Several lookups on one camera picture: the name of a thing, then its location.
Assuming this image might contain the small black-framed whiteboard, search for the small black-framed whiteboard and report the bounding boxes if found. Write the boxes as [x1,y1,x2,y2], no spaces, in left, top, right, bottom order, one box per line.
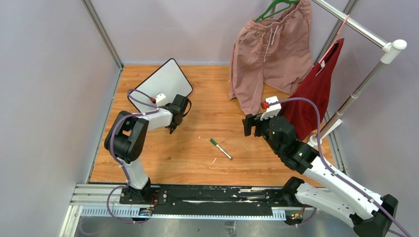
[128,58,193,112]

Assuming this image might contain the green whiteboard marker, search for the green whiteboard marker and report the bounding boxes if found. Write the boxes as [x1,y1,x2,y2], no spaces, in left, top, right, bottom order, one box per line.
[210,138,233,160]

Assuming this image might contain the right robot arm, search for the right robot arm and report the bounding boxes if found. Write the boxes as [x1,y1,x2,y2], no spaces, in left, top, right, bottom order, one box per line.
[242,114,398,237]

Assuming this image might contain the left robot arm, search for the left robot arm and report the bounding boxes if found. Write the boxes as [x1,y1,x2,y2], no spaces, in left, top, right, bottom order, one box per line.
[104,94,192,204]

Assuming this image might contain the dark red garment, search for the dark red garment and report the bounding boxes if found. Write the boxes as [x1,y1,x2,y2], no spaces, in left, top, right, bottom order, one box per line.
[281,39,344,140]

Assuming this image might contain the pink shorts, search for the pink shorts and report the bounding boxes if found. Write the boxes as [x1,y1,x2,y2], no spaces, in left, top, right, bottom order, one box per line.
[228,0,313,115]

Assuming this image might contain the green clothes hanger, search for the green clothes hanger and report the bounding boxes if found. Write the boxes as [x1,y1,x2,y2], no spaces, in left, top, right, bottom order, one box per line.
[254,0,299,22]

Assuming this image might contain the pink clothes hanger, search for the pink clothes hanger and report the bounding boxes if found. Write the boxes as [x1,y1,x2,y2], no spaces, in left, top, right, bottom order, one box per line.
[316,14,350,76]

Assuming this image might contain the metal clothes rack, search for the metal clothes rack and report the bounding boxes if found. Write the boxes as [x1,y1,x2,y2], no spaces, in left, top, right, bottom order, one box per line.
[317,0,419,150]

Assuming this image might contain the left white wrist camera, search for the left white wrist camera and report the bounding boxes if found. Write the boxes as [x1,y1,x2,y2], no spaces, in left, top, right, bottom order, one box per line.
[150,93,168,107]

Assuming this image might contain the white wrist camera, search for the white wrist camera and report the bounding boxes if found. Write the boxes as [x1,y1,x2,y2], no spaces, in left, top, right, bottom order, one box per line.
[260,96,282,120]
[150,93,168,107]

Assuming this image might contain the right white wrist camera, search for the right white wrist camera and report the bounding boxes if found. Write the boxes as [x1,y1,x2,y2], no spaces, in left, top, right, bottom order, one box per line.
[260,96,282,120]

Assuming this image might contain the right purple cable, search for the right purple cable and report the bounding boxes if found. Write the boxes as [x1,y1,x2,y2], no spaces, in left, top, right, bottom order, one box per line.
[261,97,412,237]

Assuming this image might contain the purple cable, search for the purple cable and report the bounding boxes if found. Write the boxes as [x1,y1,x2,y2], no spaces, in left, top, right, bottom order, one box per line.
[105,88,161,225]
[261,97,412,237]

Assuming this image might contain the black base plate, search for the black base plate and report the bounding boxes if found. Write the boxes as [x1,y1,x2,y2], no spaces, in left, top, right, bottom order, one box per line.
[133,184,308,218]

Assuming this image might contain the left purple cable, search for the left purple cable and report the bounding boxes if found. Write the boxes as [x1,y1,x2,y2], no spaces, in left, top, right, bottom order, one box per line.
[105,88,161,225]

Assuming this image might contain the aluminium rail frame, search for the aluminium rail frame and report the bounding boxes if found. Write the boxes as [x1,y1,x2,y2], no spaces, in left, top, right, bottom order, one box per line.
[59,183,361,237]

